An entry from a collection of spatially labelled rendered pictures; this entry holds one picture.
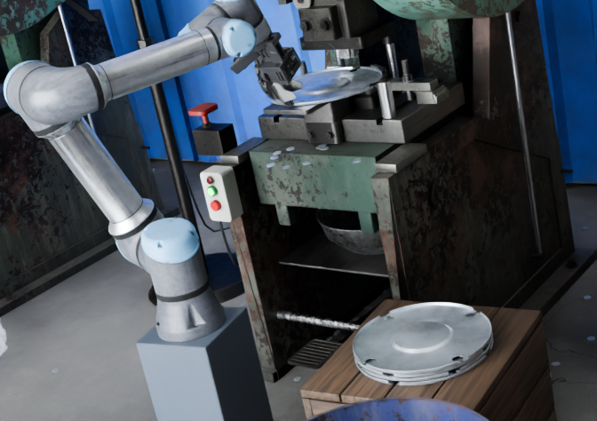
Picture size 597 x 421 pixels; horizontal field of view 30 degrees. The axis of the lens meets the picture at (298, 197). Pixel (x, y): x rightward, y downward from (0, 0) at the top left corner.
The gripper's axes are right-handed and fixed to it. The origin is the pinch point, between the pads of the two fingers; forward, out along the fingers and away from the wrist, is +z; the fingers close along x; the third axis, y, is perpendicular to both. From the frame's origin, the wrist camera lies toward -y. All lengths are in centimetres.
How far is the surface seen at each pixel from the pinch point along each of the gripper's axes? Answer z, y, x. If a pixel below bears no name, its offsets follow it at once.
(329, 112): 9.5, 4.8, 6.0
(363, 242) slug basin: 43.6, 5.5, -6.6
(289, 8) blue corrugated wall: 68, -100, 123
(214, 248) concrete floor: 101, -101, 29
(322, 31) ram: -4.5, 2.5, 19.7
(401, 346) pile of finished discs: 23, 44, -49
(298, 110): 0.3, 4.8, -2.9
